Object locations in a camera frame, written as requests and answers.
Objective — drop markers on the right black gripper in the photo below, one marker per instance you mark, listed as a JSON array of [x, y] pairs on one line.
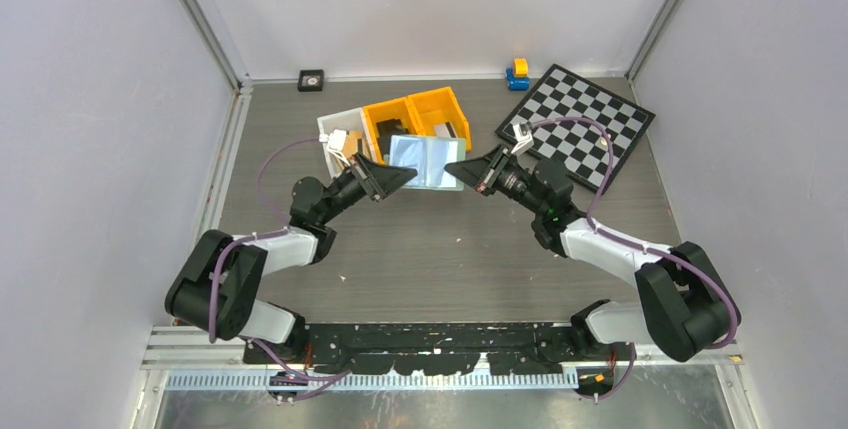
[[483, 174]]

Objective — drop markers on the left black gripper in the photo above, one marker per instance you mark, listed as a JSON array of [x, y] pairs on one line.
[[381, 178]]

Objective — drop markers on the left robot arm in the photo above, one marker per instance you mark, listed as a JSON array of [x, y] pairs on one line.
[[217, 286]]

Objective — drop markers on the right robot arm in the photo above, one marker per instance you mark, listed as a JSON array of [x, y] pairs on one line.
[[683, 306]]

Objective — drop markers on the brown cards in white bin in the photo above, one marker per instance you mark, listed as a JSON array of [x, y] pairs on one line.
[[355, 142]]

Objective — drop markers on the white card with stripe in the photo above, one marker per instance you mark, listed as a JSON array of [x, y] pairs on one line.
[[445, 130]]

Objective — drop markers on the black wallet in bin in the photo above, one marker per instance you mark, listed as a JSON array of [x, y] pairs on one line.
[[385, 131]]

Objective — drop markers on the white storage bin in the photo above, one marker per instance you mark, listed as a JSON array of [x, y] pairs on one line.
[[352, 119]]

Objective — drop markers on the middle orange storage bin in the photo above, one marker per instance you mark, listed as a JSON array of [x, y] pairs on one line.
[[388, 118]]

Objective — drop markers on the orange storage bin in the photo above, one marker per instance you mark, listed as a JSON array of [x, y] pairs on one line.
[[388, 118], [442, 105]]

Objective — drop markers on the right orange storage bin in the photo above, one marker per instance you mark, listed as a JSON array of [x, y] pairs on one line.
[[442, 105]]

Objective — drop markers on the black white chessboard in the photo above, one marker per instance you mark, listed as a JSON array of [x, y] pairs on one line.
[[569, 115]]

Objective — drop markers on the small black square box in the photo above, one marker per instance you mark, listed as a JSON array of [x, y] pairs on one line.
[[310, 80]]

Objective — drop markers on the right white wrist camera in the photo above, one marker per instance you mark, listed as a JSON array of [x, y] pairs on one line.
[[524, 138]]

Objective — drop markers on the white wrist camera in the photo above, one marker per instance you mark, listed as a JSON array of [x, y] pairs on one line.
[[524, 138], [333, 144]]

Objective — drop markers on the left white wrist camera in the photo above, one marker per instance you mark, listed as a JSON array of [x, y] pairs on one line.
[[333, 144]]

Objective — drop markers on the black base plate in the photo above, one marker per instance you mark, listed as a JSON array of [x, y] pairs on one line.
[[438, 349]]

